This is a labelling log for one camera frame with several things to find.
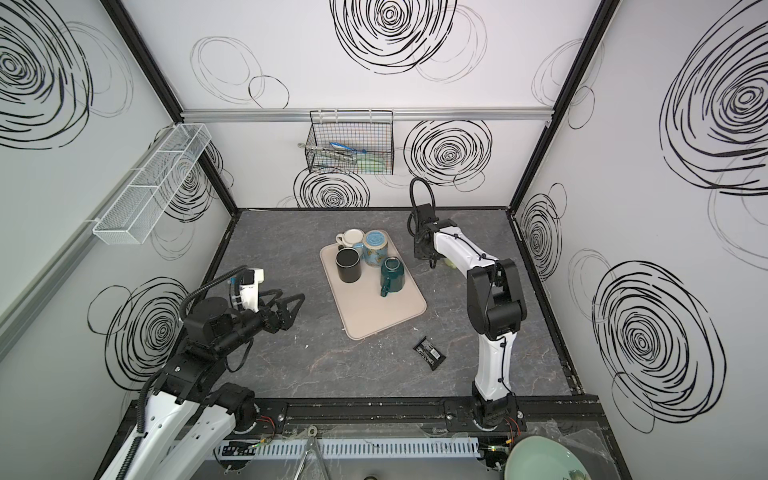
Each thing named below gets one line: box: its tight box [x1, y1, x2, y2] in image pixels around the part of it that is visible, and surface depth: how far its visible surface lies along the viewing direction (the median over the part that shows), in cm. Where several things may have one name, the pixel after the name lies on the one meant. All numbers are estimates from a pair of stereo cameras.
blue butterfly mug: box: [354, 229, 389, 267], surface depth 99 cm
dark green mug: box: [380, 256, 405, 298], surface depth 93 cm
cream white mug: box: [335, 229, 365, 247], surface depth 104 cm
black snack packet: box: [412, 336, 447, 371], surface depth 84 cm
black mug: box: [335, 245, 361, 284], surface depth 98 cm
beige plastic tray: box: [319, 232, 427, 341], surface depth 96 cm
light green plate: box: [504, 435, 592, 480], surface depth 69 cm
